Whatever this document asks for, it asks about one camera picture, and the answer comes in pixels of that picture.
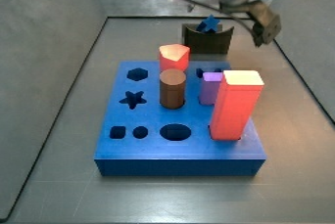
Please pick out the blue star prism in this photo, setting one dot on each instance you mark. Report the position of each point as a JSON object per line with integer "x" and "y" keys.
{"x": 207, "y": 25}

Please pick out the dark grey curved fixture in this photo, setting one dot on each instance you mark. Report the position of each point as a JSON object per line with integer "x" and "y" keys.
{"x": 206, "y": 43}

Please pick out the red pentagon prism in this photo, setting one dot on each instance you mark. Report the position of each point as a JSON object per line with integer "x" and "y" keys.
{"x": 174, "y": 56}

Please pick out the purple square peg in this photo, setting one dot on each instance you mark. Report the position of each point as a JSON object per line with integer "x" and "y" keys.
{"x": 209, "y": 85}

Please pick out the brown cylinder peg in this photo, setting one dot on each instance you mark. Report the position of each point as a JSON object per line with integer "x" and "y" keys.
{"x": 171, "y": 88}

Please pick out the tall red rectangular block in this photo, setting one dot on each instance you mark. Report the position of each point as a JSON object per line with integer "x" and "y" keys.
{"x": 238, "y": 91}

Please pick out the blue shape sorter base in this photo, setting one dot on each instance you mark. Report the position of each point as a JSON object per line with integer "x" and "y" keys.
{"x": 150, "y": 141}

